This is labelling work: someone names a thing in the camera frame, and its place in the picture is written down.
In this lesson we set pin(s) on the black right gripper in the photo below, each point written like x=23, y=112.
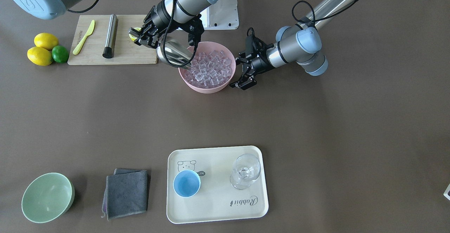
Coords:
x=161, y=15

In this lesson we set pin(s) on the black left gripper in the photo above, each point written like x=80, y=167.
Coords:
x=260, y=62

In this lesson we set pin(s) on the pink bowl of ice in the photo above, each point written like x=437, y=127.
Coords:
x=211, y=69

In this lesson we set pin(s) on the steel ice scoop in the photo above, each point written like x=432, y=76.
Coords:
x=177, y=54

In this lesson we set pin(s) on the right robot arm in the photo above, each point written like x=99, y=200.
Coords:
x=179, y=10

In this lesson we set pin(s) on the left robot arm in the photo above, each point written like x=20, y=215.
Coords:
x=300, y=43

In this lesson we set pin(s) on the blue cup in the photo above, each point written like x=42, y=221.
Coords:
x=186, y=183

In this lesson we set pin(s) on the half lemon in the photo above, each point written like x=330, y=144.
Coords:
x=133, y=33

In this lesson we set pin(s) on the bamboo cutting board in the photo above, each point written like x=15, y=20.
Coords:
x=125, y=52

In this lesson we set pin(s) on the steel muddler black tip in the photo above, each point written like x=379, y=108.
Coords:
x=108, y=51

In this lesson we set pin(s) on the yellow plastic knife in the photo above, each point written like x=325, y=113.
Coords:
x=88, y=33

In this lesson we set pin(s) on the green lime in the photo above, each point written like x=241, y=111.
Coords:
x=60, y=54

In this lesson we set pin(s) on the clear wine glass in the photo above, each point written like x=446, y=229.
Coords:
x=246, y=170

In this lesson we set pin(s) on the yellow lemon upper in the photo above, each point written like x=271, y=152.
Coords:
x=46, y=40

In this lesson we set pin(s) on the yellow lemon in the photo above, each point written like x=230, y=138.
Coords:
x=46, y=40
x=40, y=56

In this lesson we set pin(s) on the yellow lemon lower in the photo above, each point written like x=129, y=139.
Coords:
x=40, y=56

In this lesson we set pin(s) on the cream serving tray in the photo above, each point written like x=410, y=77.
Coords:
x=216, y=199

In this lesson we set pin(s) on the grey folded cloth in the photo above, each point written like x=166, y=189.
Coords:
x=126, y=193

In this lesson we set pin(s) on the green bowl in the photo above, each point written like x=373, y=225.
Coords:
x=47, y=197

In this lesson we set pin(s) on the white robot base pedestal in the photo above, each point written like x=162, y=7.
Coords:
x=223, y=15

